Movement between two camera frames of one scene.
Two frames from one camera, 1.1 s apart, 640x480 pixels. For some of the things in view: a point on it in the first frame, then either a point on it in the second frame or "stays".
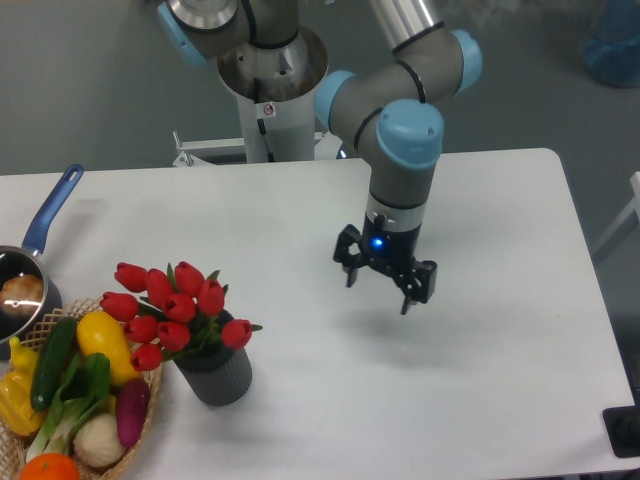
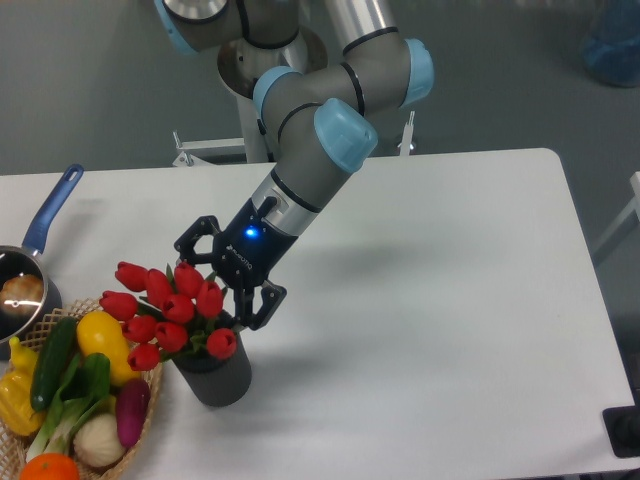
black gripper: (391, 250) → (244, 255)
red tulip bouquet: (165, 314) stays
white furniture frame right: (635, 206) stays
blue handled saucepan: (28, 297) stays
